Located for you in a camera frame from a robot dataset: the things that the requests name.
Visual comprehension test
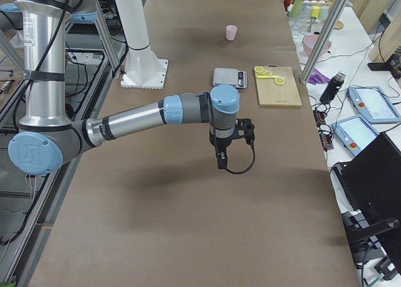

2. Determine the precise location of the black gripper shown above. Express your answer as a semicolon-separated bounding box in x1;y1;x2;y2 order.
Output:
214;118;255;170

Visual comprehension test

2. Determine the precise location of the pink plastic cup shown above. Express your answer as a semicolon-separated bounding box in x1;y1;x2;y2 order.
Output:
226;24;237;41

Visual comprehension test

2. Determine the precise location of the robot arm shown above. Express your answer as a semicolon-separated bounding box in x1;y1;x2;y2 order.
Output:
8;0;255;175

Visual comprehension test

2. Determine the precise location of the digital kitchen scale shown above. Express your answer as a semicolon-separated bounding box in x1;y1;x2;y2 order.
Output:
212;68;247;89

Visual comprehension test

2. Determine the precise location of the wooden cutting board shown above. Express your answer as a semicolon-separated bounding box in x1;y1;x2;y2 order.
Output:
254;66;302;107

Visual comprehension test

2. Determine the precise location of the lemon slice by knife tip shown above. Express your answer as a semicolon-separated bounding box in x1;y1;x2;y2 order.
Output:
274;76;285;85

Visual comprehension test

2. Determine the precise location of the black power strip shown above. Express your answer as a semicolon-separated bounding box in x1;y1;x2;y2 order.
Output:
313;109;334;152

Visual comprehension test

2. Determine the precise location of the purple cloth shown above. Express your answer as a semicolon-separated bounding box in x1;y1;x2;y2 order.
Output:
308;68;330;85

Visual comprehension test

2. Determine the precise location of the black water bottle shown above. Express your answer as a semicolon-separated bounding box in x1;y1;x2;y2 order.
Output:
320;71;346;104

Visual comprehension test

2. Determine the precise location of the pink bowl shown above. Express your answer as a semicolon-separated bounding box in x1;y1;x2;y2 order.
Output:
302;34;332;56

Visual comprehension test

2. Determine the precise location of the teach pendant near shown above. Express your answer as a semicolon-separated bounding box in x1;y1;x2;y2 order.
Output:
331;115;379;157

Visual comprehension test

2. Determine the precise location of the teach pendant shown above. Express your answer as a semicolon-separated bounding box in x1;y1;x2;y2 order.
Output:
348;86;400;124
331;115;379;157

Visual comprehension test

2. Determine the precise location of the green bottle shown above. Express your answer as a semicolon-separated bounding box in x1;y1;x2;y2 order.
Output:
288;0;303;19

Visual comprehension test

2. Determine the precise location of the teach pendant far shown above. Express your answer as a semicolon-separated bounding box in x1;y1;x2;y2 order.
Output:
348;86;400;124

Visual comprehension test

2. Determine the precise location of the black computer monitor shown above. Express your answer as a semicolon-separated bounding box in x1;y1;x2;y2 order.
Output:
334;133;400;271

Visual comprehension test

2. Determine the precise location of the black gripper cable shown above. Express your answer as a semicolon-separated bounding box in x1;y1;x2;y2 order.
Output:
224;138;256;175

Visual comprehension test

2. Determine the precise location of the lemon slice near handle end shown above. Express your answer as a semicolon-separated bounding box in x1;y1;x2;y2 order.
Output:
254;66;266;73

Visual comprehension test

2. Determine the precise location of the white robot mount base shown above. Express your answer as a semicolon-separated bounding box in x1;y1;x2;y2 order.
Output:
115;0;169;90

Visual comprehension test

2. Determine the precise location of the aluminium frame post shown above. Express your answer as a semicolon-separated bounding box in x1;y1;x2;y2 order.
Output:
300;0;349;85

